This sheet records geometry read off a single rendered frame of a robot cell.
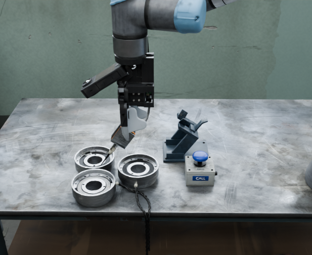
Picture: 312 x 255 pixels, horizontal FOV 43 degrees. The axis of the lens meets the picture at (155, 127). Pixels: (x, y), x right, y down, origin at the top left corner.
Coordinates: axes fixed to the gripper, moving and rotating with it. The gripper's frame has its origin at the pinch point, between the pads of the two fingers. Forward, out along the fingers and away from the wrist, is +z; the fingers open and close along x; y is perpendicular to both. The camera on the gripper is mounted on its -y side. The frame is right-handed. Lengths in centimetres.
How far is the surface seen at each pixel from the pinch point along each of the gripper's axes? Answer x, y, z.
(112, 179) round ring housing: -5.6, -3.1, 10.2
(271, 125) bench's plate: 27, 44, 13
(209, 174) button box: -4.4, 20.7, 9.7
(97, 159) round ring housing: 4.9, -8.1, 11.2
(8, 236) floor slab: 58, -64, 93
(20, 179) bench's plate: -1.8, -27.2, 13.1
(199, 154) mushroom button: -1.0, 18.4, 5.7
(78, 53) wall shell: 161, -42, 36
